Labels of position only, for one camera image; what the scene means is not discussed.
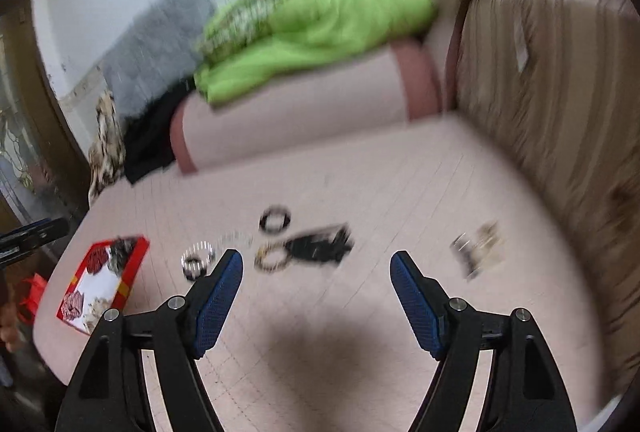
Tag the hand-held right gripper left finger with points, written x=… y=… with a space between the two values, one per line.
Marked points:
x=217 y=297

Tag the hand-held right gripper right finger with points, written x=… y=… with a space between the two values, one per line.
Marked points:
x=415 y=302

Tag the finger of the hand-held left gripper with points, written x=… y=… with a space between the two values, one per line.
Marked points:
x=35 y=232

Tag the red cardboard tray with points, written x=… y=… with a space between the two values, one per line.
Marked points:
x=132 y=264

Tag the black lace hair band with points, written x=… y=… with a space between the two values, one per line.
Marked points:
x=320 y=248

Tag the red bag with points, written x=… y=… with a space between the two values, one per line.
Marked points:
x=32 y=299

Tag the red plaid scrunchie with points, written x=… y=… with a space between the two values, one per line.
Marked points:
x=74 y=303

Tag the small hair clips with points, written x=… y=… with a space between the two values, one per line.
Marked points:
x=477 y=249

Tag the black mesh scrunchie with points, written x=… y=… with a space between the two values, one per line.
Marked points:
x=121 y=252

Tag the white dotted scrunchie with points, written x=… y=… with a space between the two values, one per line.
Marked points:
x=96 y=309

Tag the brown floral blanket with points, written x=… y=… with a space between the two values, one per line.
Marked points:
x=106 y=146

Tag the pink quilted bed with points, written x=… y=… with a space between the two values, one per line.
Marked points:
x=400 y=192

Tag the wooden stained glass door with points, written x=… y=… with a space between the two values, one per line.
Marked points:
x=30 y=111

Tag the black cloth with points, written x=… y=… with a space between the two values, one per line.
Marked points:
x=150 y=136

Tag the pink bolster pillow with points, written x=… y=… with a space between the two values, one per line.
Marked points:
x=300 y=106
x=442 y=46

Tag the grey quilted pillow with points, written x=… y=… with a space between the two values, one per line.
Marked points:
x=155 y=41

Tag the brown striped cushion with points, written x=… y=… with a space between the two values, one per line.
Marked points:
x=550 y=86

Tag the green blanket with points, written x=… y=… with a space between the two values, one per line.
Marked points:
x=320 y=21

